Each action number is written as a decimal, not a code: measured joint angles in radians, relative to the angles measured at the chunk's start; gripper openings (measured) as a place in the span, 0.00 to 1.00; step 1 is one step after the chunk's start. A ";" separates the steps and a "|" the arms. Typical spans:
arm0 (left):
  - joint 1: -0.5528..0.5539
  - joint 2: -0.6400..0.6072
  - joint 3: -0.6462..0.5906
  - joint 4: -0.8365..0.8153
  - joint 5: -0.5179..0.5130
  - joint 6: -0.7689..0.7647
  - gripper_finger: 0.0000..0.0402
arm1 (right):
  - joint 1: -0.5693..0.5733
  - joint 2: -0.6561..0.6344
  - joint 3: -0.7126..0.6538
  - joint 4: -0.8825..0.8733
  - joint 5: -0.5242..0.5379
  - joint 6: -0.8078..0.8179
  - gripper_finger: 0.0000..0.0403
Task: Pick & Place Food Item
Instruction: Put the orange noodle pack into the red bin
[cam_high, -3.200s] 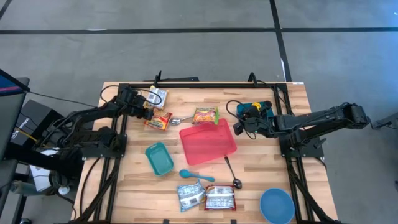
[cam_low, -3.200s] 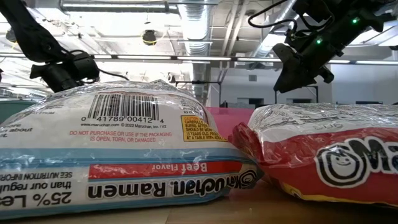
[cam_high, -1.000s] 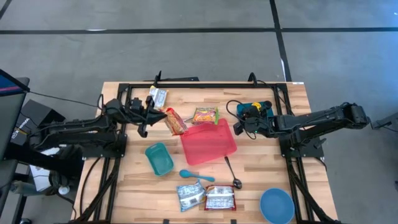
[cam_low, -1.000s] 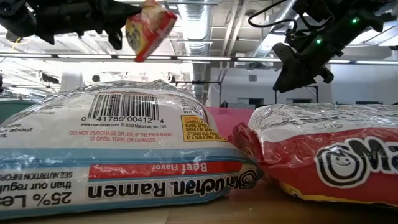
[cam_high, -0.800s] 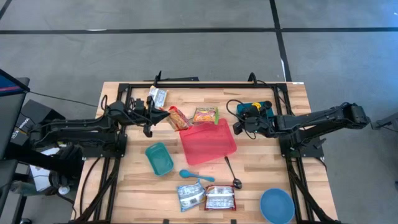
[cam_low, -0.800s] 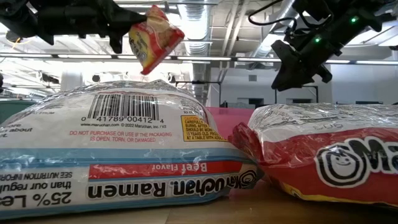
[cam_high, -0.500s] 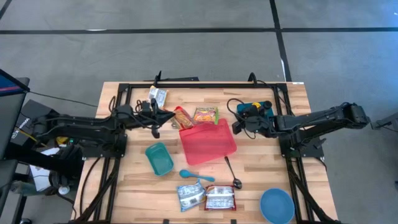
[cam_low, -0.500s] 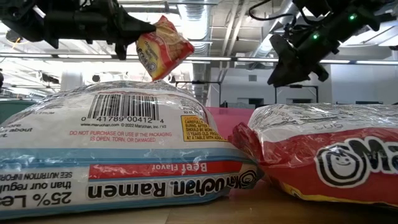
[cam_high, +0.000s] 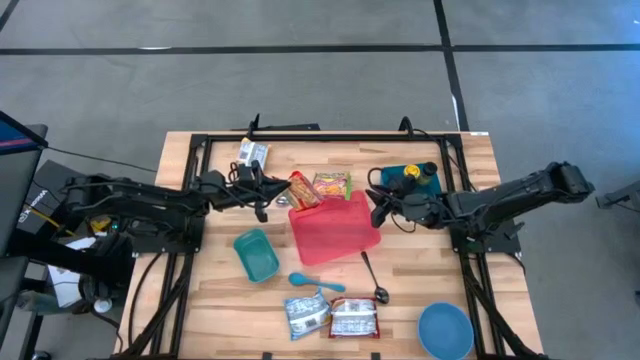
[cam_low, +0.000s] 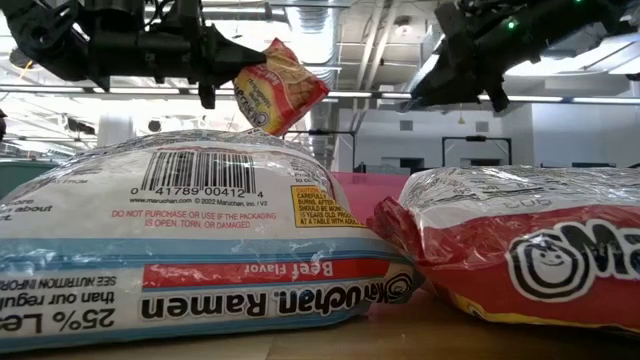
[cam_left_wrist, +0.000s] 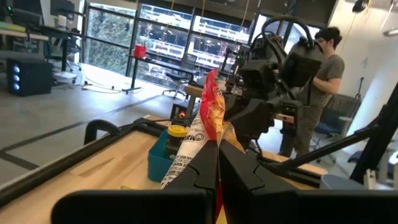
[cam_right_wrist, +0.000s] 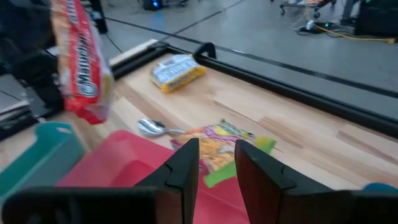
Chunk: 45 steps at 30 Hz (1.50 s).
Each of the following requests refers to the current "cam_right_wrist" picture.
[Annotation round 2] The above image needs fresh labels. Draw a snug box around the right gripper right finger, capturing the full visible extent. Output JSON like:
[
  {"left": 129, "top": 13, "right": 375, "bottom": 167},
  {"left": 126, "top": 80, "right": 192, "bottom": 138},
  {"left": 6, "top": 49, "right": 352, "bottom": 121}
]
[{"left": 234, "top": 139, "right": 398, "bottom": 224}]

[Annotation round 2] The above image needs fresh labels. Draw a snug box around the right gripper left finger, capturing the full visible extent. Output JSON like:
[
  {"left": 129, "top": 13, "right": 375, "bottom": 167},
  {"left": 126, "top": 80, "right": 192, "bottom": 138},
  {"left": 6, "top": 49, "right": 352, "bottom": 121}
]
[{"left": 1, "top": 138, "right": 200, "bottom": 224}]

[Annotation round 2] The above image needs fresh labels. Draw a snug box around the green-edged ramen packet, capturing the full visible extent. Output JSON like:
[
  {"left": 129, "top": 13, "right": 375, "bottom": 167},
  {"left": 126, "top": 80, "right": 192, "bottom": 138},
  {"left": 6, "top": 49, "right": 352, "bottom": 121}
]
[{"left": 170, "top": 119, "right": 277, "bottom": 189}]

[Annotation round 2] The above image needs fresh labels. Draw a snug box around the red beef ramen packet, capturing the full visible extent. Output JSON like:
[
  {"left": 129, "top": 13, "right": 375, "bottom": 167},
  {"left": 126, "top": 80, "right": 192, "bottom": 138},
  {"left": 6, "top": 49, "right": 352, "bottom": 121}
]
[{"left": 51, "top": 0, "right": 115, "bottom": 125}]

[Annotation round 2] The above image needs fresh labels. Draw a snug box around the silver metal spoon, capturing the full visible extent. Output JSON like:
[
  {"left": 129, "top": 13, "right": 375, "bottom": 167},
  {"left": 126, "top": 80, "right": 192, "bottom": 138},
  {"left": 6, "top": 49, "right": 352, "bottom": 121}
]
[{"left": 136, "top": 118, "right": 187, "bottom": 138}]

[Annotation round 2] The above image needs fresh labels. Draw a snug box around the yellow ramen packet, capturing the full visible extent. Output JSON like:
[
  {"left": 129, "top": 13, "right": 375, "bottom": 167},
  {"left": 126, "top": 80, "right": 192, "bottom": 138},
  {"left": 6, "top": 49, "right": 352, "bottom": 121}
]
[{"left": 150, "top": 53, "right": 206, "bottom": 93}]

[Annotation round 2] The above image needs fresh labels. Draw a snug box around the red plastic tray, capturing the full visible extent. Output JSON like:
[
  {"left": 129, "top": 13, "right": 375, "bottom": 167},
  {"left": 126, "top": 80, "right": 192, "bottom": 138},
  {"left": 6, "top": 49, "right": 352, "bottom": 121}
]
[{"left": 55, "top": 129, "right": 249, "bottom": 224}]

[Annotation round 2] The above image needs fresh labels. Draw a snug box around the black desk leg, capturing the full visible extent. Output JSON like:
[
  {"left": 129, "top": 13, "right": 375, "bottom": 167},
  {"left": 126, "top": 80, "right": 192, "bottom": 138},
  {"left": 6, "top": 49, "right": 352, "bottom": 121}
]
[{"left": 88, "top": 0, "right": 108, "bottom": 34}]

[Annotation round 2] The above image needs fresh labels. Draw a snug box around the teal rectangular container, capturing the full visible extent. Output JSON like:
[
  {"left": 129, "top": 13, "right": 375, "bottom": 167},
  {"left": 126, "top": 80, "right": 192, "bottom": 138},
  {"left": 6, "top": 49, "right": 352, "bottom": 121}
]
[{"left": 0, "top": 121, "right": 85, "bottom": 205}]

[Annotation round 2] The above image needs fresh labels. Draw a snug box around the wheeled cart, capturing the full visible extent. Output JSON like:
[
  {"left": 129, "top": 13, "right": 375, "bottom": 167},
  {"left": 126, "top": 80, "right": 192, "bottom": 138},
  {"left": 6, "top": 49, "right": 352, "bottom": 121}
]
[{"left": 279, "top": 0, "right": 338, "bottom": 19}]

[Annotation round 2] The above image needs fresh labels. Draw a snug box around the large black case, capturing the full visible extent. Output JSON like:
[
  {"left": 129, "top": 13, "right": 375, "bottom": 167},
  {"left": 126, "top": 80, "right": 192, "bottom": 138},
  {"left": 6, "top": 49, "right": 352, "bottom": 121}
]
[{"left": 354, "top": 0, "right": 398, "bottom": 37}]

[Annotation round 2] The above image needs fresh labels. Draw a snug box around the black metal rig frame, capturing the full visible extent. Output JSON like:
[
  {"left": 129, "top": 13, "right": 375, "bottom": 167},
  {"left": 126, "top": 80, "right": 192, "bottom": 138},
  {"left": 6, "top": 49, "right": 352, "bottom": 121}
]
[{"left": 108, "top": 40, "right": 398, "bottom": 139}]

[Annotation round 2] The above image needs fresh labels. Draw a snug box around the black frame bracket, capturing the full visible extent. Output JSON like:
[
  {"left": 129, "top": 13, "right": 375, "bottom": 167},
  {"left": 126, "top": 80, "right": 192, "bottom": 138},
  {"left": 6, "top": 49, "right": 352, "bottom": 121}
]
[{"left": 192, "top": 42, "right": 218, "bottom": 60}]

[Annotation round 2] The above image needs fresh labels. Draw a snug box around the yellow floor cable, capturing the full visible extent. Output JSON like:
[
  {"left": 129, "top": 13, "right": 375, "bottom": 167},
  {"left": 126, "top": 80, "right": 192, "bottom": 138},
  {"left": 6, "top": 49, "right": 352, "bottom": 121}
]
[{"left": 313, "top": 23, "right": 396, "bottom": 45}]

